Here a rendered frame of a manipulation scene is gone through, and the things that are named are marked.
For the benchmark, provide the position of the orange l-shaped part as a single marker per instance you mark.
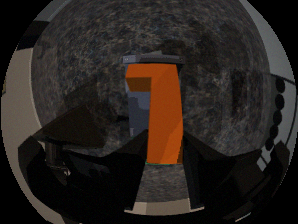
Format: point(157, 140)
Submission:
point(165, 132)

